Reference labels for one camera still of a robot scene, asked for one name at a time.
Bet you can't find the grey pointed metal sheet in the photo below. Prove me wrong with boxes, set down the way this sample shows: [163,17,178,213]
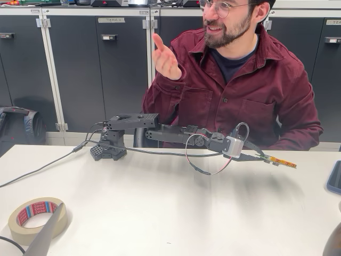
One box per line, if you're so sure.
[23,202,67,256]

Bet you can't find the beige masking tape roll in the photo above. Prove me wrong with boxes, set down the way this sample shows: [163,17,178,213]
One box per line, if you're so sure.
[7,197,69,246]

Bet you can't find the thick black cable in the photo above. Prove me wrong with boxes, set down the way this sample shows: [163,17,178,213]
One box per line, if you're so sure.
[0,236,26,254]

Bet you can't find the maroon-sleeved right forearm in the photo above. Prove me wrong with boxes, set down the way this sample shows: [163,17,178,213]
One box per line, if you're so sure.
[142,77,187,126]

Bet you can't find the dark backpack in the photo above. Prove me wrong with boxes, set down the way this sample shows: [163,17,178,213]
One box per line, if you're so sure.
[0,106,47,158]

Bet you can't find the red and white servo wire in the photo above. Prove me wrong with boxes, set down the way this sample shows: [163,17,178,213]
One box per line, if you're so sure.
[184,133,232,176]

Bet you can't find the black power cable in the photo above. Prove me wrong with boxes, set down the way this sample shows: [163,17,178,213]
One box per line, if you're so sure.
[0,122,108,188]

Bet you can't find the dark rounded object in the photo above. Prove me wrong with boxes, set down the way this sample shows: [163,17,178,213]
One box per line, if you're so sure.
[322,221,341,256]

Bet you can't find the green circuit board yellow connectors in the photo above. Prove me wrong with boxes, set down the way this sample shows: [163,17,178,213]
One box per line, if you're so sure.
[255,153,298,170]

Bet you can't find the round wire-rimmed glasses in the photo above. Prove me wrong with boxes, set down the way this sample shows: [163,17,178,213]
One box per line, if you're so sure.
[198,0,256,19]

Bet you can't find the bearded man in maroon shirt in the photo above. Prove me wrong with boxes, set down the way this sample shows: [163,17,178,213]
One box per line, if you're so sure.
[142,0,324,150]

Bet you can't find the blue plastic tray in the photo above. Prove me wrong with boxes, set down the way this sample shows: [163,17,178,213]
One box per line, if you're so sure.
[326,159,341,197]

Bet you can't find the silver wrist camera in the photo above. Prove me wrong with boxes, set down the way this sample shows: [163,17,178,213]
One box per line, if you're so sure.
[222,135,243,160]

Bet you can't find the maroon-shirted man's right hand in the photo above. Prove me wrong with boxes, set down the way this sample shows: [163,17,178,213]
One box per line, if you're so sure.
[151,33,183,81]

